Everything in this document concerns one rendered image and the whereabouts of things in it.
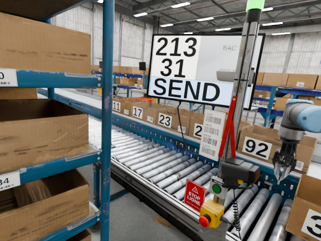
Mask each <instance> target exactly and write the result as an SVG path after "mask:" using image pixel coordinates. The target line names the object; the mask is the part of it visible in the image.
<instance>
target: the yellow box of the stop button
mask: <svg viewBox="0 0 321 241"><path fill-rule="evenodd" d="M224 210H225V208H224V206H222V205H220V204H218V203H217V202H215V201H213V200H211V199H208V200H207V201H206V202H204V203H203V205H202V206H201V209H200V216H199V217H201V216H204V217H206V218H207V219H208V221H209V225H208V227H209V228H211V229H213V230H215V229H216V228H217V227H218V226H219V224H220V223H221V222H224V223H229V224H231V225H232V226H234V227H235V228H237V229H238V230H240V228H238V227H237V226H235V225H234V224H232V223H231V222H229V220H228V219H227V218H225V217H224V216H223V215H224Z"/></svg>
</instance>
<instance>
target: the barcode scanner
mask: <svg viewBox="0 0 321 241"><path fill-rule="evenodd" d="M221 173H222V174H223V175H225V183H223V184H222V187H224V188H229V189H237V187H239V186H240V184H243V181H246V182H250V183H252V184H254V183H255V182H256V181H257V180H258V178H259V176H260V168H259V166H256V165H253V164H251V163H247V162H244V160H239V159H235V158H229V159H226V160H224V161H223V162H222V163H221Z"/></svg>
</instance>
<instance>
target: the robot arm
mask: <svg viewBox="0 0 321 241"><path fill-rule="evenodd" d="M305 131H308V132H312V133H321V106H315V105H314V104H313V101H311V100H302V99H288V100H287V102H286V104H285V109H284V113H283V117H282V121H281V125H280V128H279V132H278V135H279V136H280V140H282V141H283V142H282V146H281V148H278V149H277V150H276V151H275V153H274V157H273V159H272V163H273V166H274V175H275V176H276V178H277V180H278V181H281V180H283V179H285V178H286V177H287V176H288V175H289V174H290V172H291V171H293V170H294V169H295V167H296V162H297V159H295V156H297V155H296V150H297V144H298V143H299V142H300V141H301V140H303V137H304V135H306V134H307V133H306V132H305ZM282 165H284V167H283V169H284V171H283V172H282V175H281V176H280V168H281V167H282Z"/></svg>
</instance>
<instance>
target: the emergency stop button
mask: <svg viewBox="0 0 321 241"><path fill-rule="evenodd" d="M199 223H200V225H201V226H203V227H205V228H206V227H208V225H209V221H208V219H207V218H206V217H204V216H201V217H199Z"/></svg>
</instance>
